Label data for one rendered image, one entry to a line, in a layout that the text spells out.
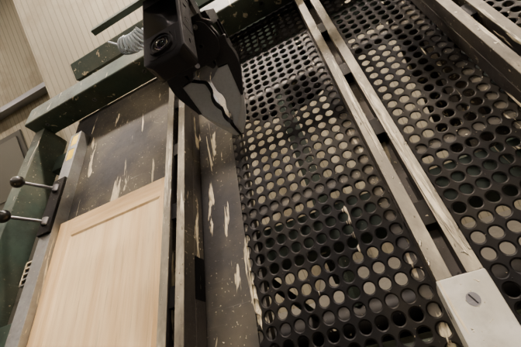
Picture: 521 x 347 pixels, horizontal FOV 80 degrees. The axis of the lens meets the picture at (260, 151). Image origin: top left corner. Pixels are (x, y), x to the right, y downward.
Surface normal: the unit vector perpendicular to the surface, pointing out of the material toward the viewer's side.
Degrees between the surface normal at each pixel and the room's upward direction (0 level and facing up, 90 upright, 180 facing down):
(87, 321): 52
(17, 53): 90
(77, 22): 90
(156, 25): 60
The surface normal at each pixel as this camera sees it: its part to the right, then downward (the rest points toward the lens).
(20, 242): 0.89, -0.39
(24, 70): -0.23, 0.04
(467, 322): -0.44, -0.53
